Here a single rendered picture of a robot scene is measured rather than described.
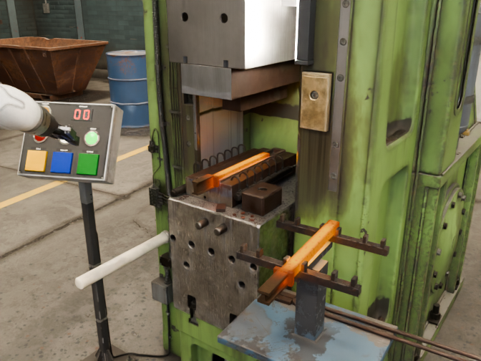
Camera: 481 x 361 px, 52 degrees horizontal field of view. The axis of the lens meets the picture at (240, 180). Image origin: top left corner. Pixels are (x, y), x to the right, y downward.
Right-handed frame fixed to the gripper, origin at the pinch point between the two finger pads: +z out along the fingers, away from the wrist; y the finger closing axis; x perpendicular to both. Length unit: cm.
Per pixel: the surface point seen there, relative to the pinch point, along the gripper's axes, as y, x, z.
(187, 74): 37.7, 22.0, -3.3
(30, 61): -360, 225, 487
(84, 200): -9.3, -16.9, 32.0
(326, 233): 84, -25, -18
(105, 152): 6.0, -1.4, 13.1
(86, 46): -289, 262, 515
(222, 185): 50, -11, 9
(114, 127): 7.1, 8.7, 15.4
